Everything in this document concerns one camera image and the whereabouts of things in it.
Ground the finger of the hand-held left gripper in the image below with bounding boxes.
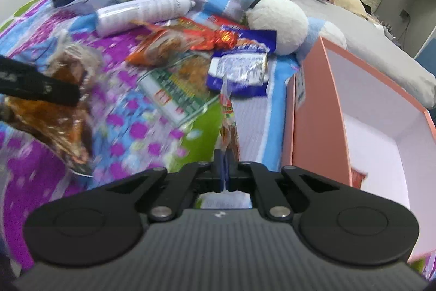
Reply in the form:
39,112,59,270
0,55,82,107

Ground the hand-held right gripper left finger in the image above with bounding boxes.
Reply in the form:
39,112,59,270
88,149,226,222

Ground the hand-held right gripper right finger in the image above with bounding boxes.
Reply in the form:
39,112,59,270
226,152,345,221

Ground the clear brown snack packet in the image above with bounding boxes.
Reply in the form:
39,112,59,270
0,39,104,177

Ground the thin clear snack packet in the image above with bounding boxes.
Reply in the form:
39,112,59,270
218,73,242,193

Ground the pink cardboard box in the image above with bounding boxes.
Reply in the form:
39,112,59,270
281,36,436,278

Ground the blue snack packet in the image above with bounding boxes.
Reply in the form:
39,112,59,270
205,24,277,98

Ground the orange snack packet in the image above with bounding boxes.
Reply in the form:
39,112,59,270
125,26,193,67

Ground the red foil snack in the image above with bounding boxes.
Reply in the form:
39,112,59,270
186,27,240,52

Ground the colourful printed bedsheet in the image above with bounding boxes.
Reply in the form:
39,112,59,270
0,0,300,274

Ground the green label snack packet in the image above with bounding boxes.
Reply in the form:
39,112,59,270
137,52,220,128

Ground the white cylindrical roll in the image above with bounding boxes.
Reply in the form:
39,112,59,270
91,0,197,38

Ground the red flat snack packet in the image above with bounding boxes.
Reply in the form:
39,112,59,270
179,15,247,32

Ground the white and blue plush toy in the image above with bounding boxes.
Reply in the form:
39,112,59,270
239,0,349,64

